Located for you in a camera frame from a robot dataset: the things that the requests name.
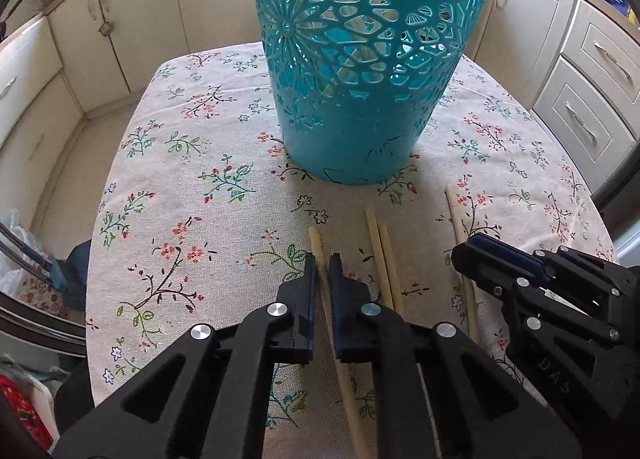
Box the cream kitchen cabinets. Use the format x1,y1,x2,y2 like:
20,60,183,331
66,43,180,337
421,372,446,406
45,0,266,110

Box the red patterned bag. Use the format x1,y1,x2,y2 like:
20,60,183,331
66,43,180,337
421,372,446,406
0,374,56,450

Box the white plastic bag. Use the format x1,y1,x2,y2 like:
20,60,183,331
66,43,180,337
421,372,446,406
0,209,51,305

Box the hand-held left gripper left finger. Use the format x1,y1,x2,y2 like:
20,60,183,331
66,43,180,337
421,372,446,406
52,253,319,459

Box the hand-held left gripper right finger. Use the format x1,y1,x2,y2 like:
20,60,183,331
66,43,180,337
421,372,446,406
327,253,583,459

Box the teal perforated plastic basket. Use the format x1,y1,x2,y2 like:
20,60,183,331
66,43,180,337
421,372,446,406
244,0,507,186

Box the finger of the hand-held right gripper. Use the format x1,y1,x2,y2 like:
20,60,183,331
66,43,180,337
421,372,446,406
451,240,640,422
475,233,640,320

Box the cream drawer cabinet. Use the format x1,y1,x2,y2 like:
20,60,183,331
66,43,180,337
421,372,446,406
0,16,86,230

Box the cream panelled cabinets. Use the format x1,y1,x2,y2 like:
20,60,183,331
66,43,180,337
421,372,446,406
462,0,640,195

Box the metal broom handle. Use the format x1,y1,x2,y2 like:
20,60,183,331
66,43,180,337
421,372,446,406
0,222,56,272

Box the floral tablecloth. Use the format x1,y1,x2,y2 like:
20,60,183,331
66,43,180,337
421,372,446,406
85,42,616,445

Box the dark cloth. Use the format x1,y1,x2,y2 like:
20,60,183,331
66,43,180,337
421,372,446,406
52,354,96,432

